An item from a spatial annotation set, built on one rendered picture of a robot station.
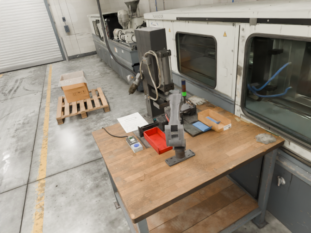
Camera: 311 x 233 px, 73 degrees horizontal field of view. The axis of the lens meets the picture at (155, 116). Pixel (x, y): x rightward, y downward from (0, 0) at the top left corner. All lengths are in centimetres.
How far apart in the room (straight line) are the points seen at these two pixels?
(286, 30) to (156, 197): 120
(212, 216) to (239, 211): 23
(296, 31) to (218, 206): 142
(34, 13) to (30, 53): 159
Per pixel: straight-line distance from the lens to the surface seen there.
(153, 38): 155
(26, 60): 1074
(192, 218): 196
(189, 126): 169
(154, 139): 161
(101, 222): 237
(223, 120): 175
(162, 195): 121
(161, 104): 158
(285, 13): 153
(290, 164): 179
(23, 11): 1057
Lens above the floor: 182
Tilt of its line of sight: 28 degrees down
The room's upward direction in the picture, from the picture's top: 8 degrees counter-clockwise
